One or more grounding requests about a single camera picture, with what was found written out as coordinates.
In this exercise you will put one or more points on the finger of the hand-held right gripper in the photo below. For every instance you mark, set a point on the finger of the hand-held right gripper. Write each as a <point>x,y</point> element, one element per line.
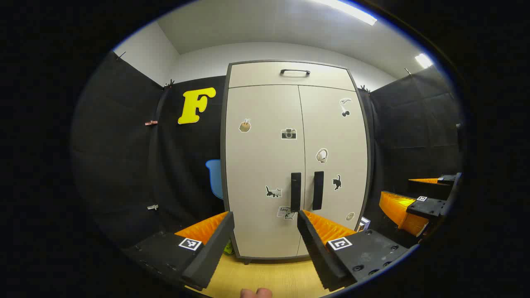
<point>446,179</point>
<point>430,207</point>

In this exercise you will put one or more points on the beige cabinet door headphones sticker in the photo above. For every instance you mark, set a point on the beige cabinet door headphones sticker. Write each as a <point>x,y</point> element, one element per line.
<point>343,140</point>

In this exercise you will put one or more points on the beige double-door shoe cabinet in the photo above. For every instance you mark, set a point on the beige double-door shoe cabinet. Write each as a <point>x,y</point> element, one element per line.
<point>222,174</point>

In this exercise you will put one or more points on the red clip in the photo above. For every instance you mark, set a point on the red clip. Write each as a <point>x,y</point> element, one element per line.
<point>151,123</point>

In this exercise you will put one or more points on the small ceiling light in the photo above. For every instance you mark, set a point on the small ceiling light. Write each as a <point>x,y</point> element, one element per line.
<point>424,61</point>

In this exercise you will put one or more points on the black clip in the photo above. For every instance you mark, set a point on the black clip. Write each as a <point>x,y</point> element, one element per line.
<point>120,55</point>
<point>364,89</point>
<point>169,85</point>
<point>408,71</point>

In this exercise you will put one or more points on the yellow plush toy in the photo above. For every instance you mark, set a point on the yellow plush toy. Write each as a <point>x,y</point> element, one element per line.
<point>228,249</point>

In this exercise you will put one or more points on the white clip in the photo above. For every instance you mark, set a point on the white clip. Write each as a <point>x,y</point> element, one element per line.
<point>152,207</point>

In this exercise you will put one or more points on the beige cabinet door camera sticker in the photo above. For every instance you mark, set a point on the beige cabinet door camera sticker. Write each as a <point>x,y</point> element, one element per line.
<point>256,165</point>

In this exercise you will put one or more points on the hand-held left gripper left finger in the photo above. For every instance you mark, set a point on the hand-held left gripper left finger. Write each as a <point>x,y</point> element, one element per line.
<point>211,252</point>

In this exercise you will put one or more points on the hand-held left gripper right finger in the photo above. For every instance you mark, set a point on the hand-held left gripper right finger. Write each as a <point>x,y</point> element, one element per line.
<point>316,256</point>

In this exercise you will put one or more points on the black backdrop cloth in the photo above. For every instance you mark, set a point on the black backdrop cloth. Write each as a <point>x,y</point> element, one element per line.
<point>124,165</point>

